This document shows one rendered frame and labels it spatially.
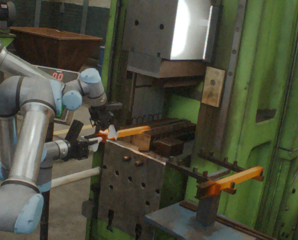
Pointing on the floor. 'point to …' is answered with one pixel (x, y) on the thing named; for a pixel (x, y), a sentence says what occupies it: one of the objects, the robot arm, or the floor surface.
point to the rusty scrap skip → (53, 47)
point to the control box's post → (46, 192)
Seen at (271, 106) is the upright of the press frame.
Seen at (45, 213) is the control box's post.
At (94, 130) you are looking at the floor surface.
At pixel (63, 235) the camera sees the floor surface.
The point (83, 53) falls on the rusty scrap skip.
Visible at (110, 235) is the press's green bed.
